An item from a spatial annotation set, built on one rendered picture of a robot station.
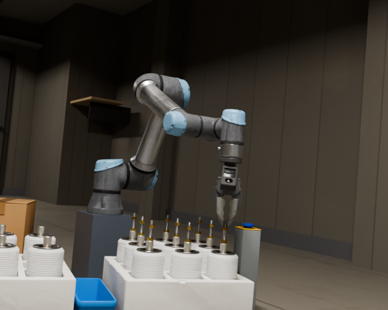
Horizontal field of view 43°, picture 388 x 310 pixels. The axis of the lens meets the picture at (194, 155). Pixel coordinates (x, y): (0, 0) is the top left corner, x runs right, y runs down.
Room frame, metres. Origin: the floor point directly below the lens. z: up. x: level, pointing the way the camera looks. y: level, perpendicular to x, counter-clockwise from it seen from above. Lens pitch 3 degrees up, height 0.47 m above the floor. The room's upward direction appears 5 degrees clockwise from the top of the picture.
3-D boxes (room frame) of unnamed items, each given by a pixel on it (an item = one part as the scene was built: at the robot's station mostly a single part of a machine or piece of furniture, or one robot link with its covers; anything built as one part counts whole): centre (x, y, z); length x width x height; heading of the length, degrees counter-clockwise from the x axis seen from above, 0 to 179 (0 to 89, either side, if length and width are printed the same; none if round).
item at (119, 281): (1.62, 0.03, 0.09); 0.39 x 0.39 x 0.18; 19
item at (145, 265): (1.47, 0.11, 0.16); 0.10 x 0.10 x 0.18
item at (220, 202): (1.56, -0.10, 0.38); 0.06 x 0.03 x 0.09; 176
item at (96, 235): (2.09, 0.35, 0.15); 0.18 x 0.18 x 0.30; 34
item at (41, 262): (1.38, 0.38, 0.16); 0.10 x 0.10 x 0.18
